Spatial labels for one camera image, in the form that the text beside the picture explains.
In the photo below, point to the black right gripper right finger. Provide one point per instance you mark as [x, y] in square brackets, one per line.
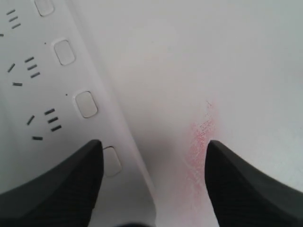
[243, 196]

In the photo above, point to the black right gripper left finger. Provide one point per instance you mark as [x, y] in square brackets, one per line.
[65, 196]

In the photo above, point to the white five-outlet power strip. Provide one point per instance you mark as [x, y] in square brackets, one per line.
[53, 101]

